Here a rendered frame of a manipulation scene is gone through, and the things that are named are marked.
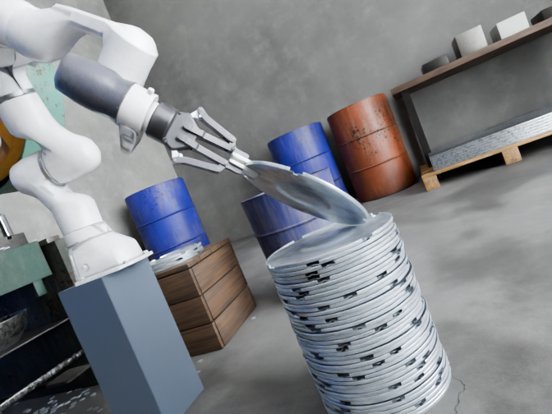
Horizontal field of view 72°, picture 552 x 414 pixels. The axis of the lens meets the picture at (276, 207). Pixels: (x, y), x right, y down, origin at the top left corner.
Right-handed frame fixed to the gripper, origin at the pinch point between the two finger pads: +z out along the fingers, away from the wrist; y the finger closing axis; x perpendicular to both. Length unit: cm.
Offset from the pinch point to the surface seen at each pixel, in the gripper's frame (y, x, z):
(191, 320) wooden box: -44, 74, 16
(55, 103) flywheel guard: 13, 104, -72
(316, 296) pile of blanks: -18.7, -10.0, 21.3
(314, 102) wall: 177, 295, 75
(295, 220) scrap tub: 6, 63, 35
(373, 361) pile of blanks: -25.5, -12.9, 35.4
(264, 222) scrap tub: 2, 71, 26
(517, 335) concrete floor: -9, -11, 68
